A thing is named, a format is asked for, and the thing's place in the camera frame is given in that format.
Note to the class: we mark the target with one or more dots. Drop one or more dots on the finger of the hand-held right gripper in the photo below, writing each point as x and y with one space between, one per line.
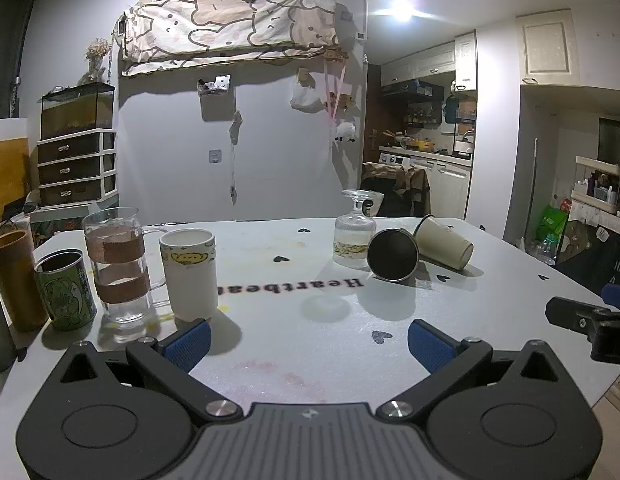
572 312
618 296

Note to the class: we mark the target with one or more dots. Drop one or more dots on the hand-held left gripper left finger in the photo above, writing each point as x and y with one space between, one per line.
190 344

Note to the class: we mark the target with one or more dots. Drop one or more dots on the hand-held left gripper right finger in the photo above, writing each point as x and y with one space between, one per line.
430 346

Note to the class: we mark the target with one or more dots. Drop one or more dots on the black metal cup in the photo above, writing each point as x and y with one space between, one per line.
392 256

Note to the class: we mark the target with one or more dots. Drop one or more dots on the cream paper cup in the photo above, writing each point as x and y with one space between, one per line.
446 248

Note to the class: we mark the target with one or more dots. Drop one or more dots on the white cup with yellow print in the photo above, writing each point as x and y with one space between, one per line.
189 280

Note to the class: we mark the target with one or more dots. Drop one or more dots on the green printed metal cup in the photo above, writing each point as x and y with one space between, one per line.
66 294

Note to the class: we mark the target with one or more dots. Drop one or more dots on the brown bamboo cup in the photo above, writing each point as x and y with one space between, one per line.
17 282

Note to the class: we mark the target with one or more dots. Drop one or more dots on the black printed box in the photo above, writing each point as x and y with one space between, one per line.
596 255

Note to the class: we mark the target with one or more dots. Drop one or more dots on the green plastic bag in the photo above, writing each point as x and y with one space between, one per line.
551 222

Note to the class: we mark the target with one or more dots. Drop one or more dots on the glass mug with brown bands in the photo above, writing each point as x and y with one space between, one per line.
119 270

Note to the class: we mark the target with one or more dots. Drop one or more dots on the white storage rack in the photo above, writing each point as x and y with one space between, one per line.
597 187

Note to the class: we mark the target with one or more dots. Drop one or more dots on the white mop pole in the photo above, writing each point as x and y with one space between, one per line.
532 190

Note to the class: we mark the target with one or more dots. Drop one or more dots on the clear stemmed glass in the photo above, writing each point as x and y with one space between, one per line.
354 240

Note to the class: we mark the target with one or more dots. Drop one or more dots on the chair with dark jacket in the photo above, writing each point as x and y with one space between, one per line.
396 190

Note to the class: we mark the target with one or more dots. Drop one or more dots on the white washing machine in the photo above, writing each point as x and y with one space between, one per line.
394 159

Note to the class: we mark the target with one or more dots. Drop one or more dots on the yellow cooking pot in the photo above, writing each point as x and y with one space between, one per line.
423 145

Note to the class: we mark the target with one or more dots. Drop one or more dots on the white drawer cabinet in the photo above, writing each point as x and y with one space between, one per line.
76 167

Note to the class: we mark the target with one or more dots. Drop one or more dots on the white plush toy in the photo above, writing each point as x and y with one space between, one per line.
344 133

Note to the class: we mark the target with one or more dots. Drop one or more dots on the black range hood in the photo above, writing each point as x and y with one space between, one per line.
412 90

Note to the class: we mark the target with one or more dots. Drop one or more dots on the glass aquarium tank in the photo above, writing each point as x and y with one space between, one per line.
77 112

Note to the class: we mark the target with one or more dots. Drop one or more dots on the white hanging bag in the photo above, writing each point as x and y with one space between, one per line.
305 98

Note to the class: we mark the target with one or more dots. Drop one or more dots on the cream kitchen upper cabinets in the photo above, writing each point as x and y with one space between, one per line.
430 62

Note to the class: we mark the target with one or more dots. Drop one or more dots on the dried flower vase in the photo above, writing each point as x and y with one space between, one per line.
96 60

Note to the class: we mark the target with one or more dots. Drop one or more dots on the printed blanket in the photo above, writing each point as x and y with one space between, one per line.
225 25

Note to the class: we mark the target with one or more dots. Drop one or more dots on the round ceiling light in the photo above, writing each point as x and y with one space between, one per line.
403 8

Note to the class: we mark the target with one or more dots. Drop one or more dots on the wall socket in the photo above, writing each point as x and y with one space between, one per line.
214 156

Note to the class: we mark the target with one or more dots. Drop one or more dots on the small wall holder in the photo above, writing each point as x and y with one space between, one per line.
215 85

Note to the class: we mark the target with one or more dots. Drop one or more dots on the white wall cabinet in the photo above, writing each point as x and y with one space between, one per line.
547 45

